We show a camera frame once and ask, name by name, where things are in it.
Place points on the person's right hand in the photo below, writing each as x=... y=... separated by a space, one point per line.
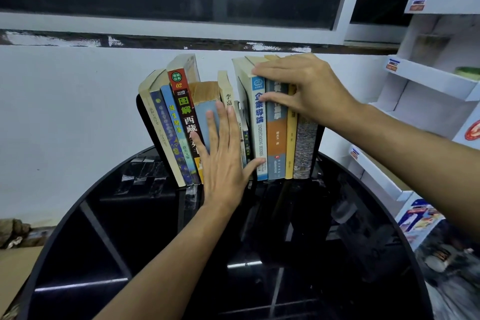
x=318 y=94

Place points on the large grey-teal book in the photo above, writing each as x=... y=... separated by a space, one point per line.
x=275 y=143

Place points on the row of books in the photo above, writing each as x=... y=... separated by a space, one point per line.
x=144 y=124

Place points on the brown crumpled rag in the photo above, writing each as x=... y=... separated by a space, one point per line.
x=13 y=231

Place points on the grey cover book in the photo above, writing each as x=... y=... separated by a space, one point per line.
x=153 y=121

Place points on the round black table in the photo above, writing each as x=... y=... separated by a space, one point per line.
x=318 y=237

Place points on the light blue thin booklet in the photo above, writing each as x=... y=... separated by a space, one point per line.
x=242 y=136

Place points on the yellow book with black characters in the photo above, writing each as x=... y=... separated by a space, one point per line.
x=290 y=147

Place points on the person's left hand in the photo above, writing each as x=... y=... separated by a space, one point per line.
x=225 y=173

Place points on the brown cardboard sheet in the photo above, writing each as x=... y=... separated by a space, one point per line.
x=18 y=274

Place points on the person's right forearm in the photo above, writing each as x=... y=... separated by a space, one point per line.
x=423 y=166

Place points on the Understanding Business textbook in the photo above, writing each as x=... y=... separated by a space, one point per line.
x=258 y=136

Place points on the yellow book with blue spine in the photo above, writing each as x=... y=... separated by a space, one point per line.
x=168 y=136

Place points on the clear glass cup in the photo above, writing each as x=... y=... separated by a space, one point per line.
x=429 y=48

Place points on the small white bottle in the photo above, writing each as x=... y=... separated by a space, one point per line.
x=437 y=260

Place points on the orange illustrated cover book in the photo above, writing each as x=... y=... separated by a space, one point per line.
x=183 y=106

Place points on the cream book with barcode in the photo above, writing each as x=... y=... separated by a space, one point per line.
x=225 y=91

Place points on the Van Gogh cover handbook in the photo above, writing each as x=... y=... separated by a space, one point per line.
x=305 y=147

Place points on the white cardboard display stand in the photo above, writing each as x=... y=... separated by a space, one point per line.
x=423 y=106

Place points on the person's left forearm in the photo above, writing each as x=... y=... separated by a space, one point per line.
x=168 y=274

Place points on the lavender Hanyu Pinyin dictionary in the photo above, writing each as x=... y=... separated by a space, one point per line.
x=204 y=106

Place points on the green tape roll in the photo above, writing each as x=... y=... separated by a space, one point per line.
x=468 y=73

